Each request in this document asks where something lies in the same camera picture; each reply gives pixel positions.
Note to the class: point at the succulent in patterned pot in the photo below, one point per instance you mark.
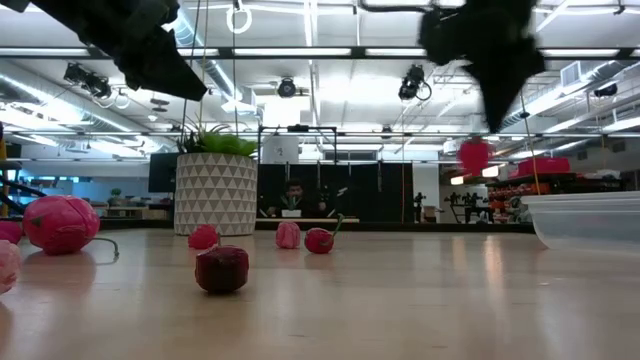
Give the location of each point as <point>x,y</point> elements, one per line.
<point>215,195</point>

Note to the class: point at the black background monitor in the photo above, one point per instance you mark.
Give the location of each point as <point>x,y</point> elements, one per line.
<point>162,172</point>

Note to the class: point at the black partition panels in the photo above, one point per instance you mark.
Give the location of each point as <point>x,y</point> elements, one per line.
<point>370,192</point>

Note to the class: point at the dark red smooth cherry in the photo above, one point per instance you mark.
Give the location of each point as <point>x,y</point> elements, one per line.
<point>221,270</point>

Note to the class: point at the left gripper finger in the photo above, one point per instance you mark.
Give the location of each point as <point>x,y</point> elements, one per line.
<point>165,70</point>

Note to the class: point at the long ceiling camera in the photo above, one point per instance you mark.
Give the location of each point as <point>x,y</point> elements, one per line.
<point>90,82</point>

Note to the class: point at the overhead rig crossbar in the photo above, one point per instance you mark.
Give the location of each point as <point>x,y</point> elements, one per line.
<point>357,52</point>

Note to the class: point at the red raspberry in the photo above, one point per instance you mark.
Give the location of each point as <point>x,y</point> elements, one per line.
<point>202,237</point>

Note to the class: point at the pink-red round fruit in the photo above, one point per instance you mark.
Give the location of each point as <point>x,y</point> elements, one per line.
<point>9,232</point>

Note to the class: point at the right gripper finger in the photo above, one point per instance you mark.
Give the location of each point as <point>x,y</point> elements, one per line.
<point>500,90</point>

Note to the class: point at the pale pink raspberry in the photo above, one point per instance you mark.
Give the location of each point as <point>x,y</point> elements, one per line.
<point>7,267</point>
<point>288,236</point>

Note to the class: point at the small white potted plant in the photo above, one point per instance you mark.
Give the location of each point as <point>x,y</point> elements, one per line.
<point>291,213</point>

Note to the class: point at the clear plastic tupperware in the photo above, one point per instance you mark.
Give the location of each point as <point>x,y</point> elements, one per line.
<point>585,225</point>

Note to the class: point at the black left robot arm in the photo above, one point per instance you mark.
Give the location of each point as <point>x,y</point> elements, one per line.
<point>12,4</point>

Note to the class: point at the red storage bin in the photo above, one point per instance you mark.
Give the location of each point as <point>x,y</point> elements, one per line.
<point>542,166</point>

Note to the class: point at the shelving with orange items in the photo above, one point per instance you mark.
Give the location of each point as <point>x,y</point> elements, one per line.
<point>515,192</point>

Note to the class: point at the red textured cherry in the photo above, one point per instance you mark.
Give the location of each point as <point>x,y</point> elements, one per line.
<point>318,241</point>

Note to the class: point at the round ceiling camera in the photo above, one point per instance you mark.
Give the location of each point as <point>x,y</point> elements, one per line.
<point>286,88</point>

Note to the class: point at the person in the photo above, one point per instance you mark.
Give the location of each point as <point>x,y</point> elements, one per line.
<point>295,192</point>

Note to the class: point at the large magenta round fruit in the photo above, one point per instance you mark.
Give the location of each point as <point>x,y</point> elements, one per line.
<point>60,225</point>

